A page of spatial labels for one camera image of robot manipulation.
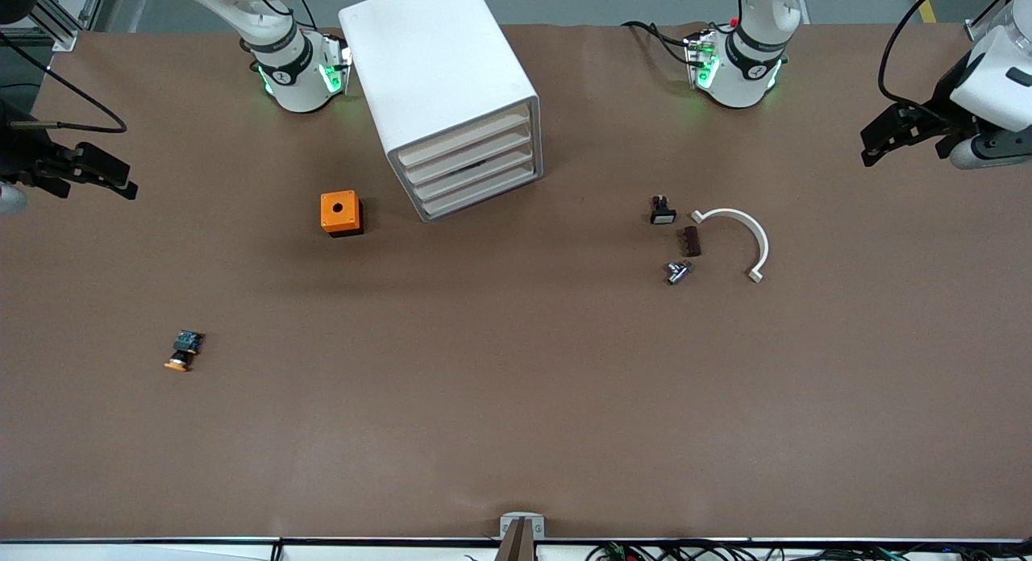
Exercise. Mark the brown tapered post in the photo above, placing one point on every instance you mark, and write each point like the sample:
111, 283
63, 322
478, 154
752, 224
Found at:
516, 545

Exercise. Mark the white drawer cabinet housing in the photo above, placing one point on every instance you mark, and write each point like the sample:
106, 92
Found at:
435, 53

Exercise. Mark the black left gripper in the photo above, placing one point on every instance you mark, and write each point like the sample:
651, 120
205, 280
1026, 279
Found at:
940, 101

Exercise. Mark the small silver metal fitting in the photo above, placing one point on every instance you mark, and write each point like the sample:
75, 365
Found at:
677, 272

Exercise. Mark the orange button enclosure box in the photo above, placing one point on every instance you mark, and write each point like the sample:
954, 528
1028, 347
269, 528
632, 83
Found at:
339, 210

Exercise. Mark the orange push button switch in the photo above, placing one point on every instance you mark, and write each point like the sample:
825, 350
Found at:
184, 350

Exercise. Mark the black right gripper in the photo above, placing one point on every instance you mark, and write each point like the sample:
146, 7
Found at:
18, 153

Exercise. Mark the white plastic drawer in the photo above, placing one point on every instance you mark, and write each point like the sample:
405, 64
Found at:
463, 179
463, 159
463, 139
463, 197

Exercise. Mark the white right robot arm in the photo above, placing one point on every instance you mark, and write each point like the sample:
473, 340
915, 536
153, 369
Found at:
290, 69

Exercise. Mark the dark brown terminal block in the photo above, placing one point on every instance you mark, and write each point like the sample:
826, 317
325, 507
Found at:
689, 241

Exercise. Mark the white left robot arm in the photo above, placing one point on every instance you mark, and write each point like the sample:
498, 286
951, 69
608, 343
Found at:
750, 69

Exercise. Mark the black white-faced switch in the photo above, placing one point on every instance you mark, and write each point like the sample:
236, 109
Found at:
663, 213

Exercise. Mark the white curved plastic bracket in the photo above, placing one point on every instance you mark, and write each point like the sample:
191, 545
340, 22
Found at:
758, 238

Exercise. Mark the aluminium frame profile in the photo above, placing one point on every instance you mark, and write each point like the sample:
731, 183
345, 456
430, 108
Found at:
978, 31
60, 21

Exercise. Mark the grey metal table bracket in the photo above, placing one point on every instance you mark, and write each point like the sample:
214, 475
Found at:
522, 519

